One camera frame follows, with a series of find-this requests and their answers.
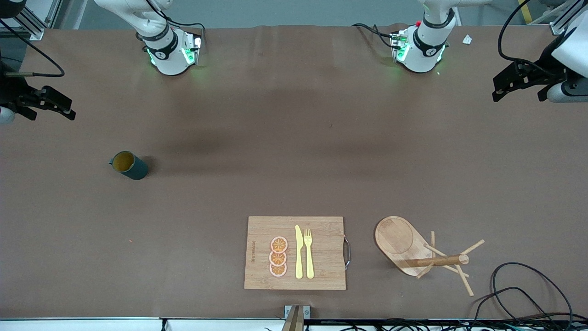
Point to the grey metal bracket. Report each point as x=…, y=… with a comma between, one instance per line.
x=307, y=311

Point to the brown angled bar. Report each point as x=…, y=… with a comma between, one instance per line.
x=294, y=322

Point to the orange slice toy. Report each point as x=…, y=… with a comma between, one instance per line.
x=279, y=244

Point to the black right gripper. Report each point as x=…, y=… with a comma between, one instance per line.
x=10, y=91

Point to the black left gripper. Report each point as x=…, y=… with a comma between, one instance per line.
x=543, y=68

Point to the small white paper scrap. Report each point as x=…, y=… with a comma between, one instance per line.
x=467, y=39

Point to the yellow plastic fork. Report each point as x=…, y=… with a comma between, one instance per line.
x=309, y=262

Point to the aluminium frame profile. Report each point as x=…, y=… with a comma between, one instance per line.
x=34, y=27
x=558, y=27

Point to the bamboo cutting board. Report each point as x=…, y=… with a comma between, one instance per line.
x=321, y=257

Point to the yellow plastic knife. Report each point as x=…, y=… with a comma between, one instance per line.
x=299, y=257

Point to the dark green cup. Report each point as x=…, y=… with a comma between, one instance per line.
x=135, y=171

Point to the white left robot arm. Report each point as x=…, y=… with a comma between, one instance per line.
x=422, y=55

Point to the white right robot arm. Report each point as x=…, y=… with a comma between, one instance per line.
x=170, y=59

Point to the wooden cup rack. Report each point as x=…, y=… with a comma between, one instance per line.
x=395, y=236

